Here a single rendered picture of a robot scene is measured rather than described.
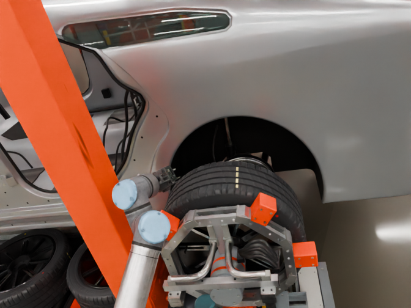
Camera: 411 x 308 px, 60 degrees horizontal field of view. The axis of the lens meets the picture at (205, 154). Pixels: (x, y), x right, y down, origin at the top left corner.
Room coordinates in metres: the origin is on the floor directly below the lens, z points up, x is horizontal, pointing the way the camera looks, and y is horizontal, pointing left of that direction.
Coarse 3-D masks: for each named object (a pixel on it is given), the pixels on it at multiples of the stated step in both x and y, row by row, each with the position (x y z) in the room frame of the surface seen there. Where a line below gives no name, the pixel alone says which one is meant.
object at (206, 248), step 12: (192, 240) 1.36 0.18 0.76; (240, 240) 1.18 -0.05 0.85; (180, 252) 1.22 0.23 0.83; (192, 252) 1.29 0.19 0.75; (204, 252) 1.33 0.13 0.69; (192, 264) 1.23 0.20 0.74; (204, 264) 1.26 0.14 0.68; (252, 264) 1.24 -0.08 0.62; (264, 264) 1.12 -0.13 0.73; (204, 276) 1.19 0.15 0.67
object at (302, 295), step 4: (288, 292) 1.37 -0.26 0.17; (292, 292) 1.36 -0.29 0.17; (296, 292) 1.36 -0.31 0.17; (300, 292) 1.35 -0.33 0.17; (304, 292) 1.34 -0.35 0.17; (288, 296) 1.36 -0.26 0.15; (292, 296) 1.35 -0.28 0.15; (296, 296) 1.34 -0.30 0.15; (300, 296) 1.34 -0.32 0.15; (304, 296) 1.33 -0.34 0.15; (292, 300) 1.31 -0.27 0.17; (296, 300) 1.31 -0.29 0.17; (300, 300) 1.30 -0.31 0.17; (304, 300) 1.29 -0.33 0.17; (292, 304) 1.28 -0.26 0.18; (296, 304) 1.27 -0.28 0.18; (300, 304) 1.27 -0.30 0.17; (304, 304) 1.26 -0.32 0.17
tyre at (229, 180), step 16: (192, 176) 1.32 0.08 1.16; (208, 176) 1.25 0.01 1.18; (224, 176) 1.22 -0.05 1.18; (240, 176) 1.22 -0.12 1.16; (256, 176) 1.23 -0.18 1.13; (272, 176) 1.26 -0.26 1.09; (176, 192) 1.29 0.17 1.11; (192, 192) 1.19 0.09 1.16; (208, 192) 1.15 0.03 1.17; (224, 192) 1.13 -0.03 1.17; (240, 192) 1.12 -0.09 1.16; (256, 192) 1.11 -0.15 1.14; (272, 192) 1.14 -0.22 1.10; (288, 192) 1.21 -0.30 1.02; (176, 208) 1.18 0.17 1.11; (192, 208) 1.16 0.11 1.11; (288, 208) 1.09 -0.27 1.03; (288, 224) 1.06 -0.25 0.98; (304, 240) 1.06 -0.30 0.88; (256, 288) 1.11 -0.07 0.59
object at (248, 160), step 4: (232, 160) 1.61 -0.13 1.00; (236, 160) 1.59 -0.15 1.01; (240, 160) 1.59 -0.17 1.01; (244, 160) 1.58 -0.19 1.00; (248, 160) 1.57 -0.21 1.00; (252, 160) 1.57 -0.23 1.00; (256, 160) 1.58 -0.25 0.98; (256, 164) 1.57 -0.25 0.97; (260, 164) 1.56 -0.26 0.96; (264, 164) 1.57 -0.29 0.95; (268, 168) 1.57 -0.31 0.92
